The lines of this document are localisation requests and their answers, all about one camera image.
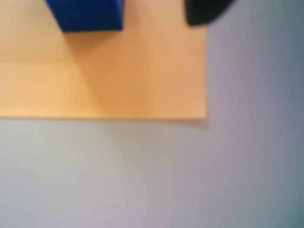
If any orange paper square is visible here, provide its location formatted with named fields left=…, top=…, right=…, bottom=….
left=0, top=0, right=207, bottom=121

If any small blue cube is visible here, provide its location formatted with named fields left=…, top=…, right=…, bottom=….
left=44, top=0, right=125, bottom=33

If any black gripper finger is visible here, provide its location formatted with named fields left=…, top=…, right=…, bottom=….
left=184, top=0, right=236, bottom=27

